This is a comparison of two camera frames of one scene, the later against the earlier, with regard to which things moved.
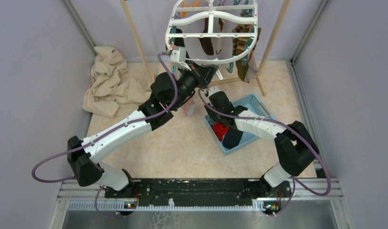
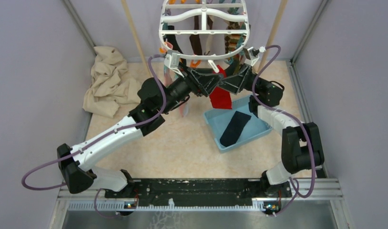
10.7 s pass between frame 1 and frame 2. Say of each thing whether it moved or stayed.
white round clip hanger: moved
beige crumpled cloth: stayed
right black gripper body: moved
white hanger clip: moved
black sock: moved
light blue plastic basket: stayed
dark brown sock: moved
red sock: moved
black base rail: stayed
